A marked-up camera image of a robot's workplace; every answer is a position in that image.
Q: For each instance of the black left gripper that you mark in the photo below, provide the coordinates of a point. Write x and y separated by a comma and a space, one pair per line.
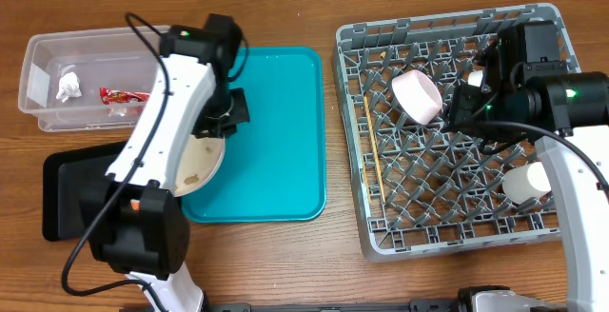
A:
241, 112

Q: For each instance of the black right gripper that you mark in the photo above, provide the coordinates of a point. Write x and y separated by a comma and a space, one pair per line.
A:
461, 113

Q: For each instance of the white bowl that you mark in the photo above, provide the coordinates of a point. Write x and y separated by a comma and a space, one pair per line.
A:
475, 78

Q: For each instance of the pink bowl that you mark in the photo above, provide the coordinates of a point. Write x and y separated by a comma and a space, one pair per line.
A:
417, 95

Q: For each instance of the pink plate with food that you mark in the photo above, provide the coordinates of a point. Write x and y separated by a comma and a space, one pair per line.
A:
200, 161

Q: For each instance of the white cup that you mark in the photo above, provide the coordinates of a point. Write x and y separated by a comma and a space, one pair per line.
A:
525, 182

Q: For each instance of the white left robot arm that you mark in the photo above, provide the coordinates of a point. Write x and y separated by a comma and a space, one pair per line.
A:
133, 221

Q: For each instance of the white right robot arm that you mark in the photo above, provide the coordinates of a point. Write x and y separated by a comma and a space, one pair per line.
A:
528, 92

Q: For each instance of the grey dishwasher rack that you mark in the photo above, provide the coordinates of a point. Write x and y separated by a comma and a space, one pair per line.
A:
443, 194

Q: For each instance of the teal plastic tray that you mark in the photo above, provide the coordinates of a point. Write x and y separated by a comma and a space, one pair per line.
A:
274, 169

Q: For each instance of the red snack wrapper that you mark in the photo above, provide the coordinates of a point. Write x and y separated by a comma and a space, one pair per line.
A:
111, 96

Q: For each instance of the clear plastic container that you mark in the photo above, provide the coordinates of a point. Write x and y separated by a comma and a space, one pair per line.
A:
101, 58

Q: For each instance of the orange carrot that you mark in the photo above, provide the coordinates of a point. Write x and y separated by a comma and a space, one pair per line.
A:
135, 205

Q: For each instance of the crumpled white tissue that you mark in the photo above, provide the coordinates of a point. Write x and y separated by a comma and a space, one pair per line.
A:
68, 87

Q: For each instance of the black tray bin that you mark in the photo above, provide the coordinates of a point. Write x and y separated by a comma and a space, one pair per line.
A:
64, 177

